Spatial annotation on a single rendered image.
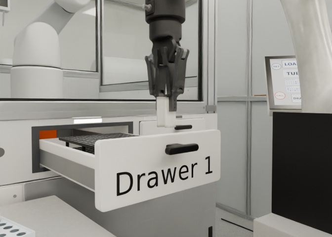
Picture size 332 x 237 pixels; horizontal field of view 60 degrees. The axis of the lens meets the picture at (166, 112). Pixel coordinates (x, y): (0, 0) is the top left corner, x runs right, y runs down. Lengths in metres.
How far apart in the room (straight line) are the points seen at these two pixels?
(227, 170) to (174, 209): 1.72
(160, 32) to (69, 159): 0.32
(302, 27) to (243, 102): 1.72
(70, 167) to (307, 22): 0.69
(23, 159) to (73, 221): 0.23
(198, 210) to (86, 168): 0.69
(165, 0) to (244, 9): 2.04
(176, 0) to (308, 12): 0.39
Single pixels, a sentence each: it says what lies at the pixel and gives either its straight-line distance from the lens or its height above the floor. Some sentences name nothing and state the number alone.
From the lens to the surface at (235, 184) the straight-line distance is 2.70.
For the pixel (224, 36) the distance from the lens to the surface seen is 2.76.
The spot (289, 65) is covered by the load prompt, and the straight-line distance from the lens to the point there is 1.38.
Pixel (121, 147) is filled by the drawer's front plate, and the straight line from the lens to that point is 0.47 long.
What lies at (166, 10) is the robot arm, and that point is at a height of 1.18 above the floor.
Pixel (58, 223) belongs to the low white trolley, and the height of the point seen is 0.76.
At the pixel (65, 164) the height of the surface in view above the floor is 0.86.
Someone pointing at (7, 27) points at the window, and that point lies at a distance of 0.78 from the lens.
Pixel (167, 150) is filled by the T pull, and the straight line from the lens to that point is 0.48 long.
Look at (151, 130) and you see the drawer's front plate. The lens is 0.91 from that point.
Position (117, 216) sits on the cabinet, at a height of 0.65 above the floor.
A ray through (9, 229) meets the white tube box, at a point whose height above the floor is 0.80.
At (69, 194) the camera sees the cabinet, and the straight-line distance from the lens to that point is 0.82.
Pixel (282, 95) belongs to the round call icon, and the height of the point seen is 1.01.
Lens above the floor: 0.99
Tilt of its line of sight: 2 degrees down
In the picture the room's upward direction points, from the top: straight up
